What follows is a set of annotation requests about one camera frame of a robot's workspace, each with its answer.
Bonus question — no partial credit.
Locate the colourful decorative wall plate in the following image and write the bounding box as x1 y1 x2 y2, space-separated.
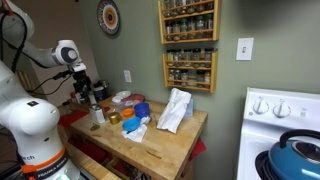
96 0 121 36

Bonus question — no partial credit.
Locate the red hanging cloth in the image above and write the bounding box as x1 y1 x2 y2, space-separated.
189 136 208 163

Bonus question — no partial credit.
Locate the white stove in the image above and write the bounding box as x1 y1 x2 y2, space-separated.
236 87 320 180

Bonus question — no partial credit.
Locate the silver rectangular tin can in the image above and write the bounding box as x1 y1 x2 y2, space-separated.
88 103 107 125

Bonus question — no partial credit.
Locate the gold lidded pot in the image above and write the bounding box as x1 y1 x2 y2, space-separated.
107 111 122 126

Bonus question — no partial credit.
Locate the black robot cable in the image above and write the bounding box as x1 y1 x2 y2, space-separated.
0 11 29 73
26 69 74 94

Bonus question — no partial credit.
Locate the black stove burner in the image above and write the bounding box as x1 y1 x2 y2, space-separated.
254 149 278 180

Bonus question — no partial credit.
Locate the large crumpled white paper towel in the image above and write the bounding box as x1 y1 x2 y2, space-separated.
156 87 193 135

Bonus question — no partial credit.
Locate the orange round cup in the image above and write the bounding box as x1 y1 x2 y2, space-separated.
121 107 136 120

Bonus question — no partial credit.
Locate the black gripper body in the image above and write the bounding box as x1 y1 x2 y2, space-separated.
72 69 93 96

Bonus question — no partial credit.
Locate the white round plastic container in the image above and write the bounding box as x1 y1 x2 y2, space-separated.
111 90 132 104

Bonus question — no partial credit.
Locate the white light switch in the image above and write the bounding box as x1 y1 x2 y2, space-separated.
235 37 255 62

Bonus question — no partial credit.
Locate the black countertop appliance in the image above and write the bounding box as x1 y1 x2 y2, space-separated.
99 79 113 98

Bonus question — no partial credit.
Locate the wooden spice rack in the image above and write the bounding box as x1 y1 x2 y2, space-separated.
157 0 222 45
162 49 219 94

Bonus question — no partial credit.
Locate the dark blue canister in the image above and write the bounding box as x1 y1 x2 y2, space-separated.
92 83 107 103

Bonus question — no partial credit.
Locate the red square container lid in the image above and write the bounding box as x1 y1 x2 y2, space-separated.
121 93 146 105

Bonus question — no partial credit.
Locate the blue kettle with black handle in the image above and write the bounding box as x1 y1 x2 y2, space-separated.
268 129 320 180

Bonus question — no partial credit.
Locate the white wall outlet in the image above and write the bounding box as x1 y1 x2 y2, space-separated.
123 69 133 84

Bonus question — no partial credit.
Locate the blue cup with handle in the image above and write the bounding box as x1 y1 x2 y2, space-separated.
133 102 151 120

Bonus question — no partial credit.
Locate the white stove knob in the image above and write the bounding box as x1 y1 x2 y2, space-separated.
252 97 270 115
272 99 292 119

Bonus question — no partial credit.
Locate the pale blue translucent container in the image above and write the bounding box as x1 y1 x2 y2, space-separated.
184 97 195 119

